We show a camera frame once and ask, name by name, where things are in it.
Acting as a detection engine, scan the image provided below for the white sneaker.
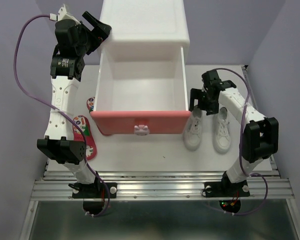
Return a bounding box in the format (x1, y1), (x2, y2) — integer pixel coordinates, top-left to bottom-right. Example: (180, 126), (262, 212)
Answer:
(182, 105), (203, 151)
(213, 107), (232, 154)

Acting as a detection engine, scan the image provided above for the pink drawer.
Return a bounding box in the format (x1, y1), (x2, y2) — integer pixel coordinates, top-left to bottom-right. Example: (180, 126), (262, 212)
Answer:
(90, 47), (190, 136)

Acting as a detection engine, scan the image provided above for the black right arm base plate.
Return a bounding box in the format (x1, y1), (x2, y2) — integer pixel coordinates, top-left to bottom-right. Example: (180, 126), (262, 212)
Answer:
(201, 181), (250, 200)

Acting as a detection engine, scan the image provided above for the white shoe cabinet body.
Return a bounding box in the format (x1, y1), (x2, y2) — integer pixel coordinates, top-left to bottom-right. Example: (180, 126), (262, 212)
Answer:
(100, 0), (190, 61)

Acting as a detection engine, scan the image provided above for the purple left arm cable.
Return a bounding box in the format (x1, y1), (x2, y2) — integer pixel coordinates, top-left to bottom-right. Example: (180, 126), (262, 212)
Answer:
(13, 14), (112, 218)

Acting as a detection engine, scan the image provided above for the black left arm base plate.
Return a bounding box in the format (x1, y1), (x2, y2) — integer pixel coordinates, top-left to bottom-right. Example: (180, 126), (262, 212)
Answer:
(68, 182), (107, 199)

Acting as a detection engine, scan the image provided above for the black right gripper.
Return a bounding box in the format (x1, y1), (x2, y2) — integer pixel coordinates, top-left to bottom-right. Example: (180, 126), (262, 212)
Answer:
(188, 88), (219, 116)

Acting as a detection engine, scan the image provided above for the red patterned slipper near cabinet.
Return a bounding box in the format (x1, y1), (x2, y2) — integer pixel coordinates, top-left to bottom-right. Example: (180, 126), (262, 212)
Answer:
(86, 97), (95, 113)

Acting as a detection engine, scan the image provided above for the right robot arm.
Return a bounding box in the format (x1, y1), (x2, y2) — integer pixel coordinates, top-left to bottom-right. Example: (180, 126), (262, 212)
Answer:
(189, 68), (279, 198)

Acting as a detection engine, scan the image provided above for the aluminium rail frame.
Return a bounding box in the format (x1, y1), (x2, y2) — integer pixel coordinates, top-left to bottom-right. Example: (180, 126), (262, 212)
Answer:
(19, 64), (300, 240)

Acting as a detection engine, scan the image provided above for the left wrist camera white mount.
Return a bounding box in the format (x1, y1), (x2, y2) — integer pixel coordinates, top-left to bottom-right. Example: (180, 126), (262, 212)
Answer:
(49, 4), (80, 25)

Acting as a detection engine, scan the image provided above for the red patterned slipper near arm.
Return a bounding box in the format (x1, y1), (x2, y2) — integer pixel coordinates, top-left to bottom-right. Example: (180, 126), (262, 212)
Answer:
(72, 115), (98, 161)

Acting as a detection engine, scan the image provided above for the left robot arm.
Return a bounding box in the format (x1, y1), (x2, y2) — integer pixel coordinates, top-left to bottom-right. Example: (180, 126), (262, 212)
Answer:
(37, 6), (112, 197)

